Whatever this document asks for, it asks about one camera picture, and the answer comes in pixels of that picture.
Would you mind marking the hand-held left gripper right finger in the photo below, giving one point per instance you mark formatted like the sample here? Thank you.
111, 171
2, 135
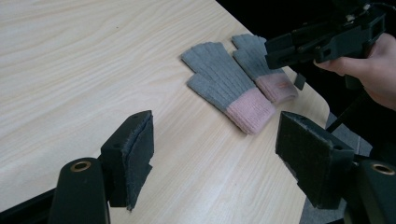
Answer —
314, 158

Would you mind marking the small dark block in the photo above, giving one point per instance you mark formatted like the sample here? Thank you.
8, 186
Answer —
299, 81

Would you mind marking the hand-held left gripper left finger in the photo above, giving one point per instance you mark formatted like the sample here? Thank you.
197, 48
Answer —
134, 158

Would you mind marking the grey knit glove pink cuff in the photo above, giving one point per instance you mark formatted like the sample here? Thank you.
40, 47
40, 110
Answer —
218, 74
252, 59

